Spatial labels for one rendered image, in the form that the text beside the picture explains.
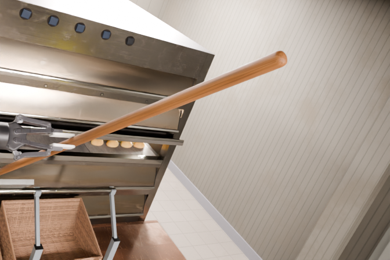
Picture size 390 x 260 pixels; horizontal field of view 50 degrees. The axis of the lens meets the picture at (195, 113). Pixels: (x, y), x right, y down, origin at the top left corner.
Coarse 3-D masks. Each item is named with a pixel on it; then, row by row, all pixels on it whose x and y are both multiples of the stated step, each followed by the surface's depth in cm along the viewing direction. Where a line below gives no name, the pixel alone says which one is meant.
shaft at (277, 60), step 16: (256, 64) 76; (272, 64) 74; (208, 80) 86; (224, 80) 82; (240, 80) 80; (176, 96) 92; (192, 96) 89; (144, 112) 101; (160, 112) 98; (96, 128) 118; (112, 128) 112; (64, 144) 131; (80, 144) 127; (32, 160) 150
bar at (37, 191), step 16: (0, 192) 222; (16, 192) 227; (32, 192) 233; (48, 192) 239; (64, 192) 245; (80, 192) 252; (96, 192) 260; (112, 192) 265; (112, 208) 264; (112, 224) 261; (112, 240) 258; (32, 256) 226; (112, 256) 261
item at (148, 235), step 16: (96, 224) 325; (128, 224) 341; (144, 224) 350; (128, 240) 322; (144, 240) 330; (160, 240) 338; (128, 256) 306; (144, 256) 313; (160, 256) 320; (176, 256) 328
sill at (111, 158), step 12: (0, 156) 253; (12, 156) 258; (60, 156) 277; (72, 156) 283; (84, 156) 289; (96, 156) 295; (108, 156) 302; (120, 156) 310; (132, 156) 318; (144, 156) 326; (156, 156) 334
